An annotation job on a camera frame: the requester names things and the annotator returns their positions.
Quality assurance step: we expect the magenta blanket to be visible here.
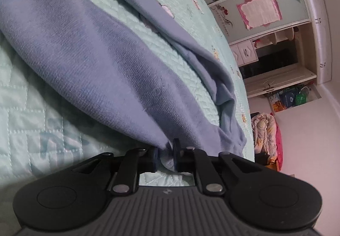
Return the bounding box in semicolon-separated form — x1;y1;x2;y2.
269;112;285;173

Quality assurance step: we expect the pink bordered poster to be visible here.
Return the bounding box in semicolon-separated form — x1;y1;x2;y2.
237;0;282;30

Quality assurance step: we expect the blue bag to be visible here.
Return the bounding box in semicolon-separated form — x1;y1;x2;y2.
281;87;296;107

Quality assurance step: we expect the white drawer cabinet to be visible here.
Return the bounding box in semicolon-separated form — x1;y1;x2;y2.
229;39;259;67

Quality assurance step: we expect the folded floral quilt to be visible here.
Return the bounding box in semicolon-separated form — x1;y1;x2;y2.
251;112;278;155

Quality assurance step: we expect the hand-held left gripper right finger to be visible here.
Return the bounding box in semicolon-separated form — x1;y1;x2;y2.
172;138;263;197

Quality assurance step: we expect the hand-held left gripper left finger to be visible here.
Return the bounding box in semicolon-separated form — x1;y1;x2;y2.
69;146;160;197

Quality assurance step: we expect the bee print bedspread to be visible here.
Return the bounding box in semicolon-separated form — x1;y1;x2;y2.
0;0;255;226

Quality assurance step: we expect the white door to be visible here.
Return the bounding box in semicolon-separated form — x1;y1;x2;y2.
243;62;318;98

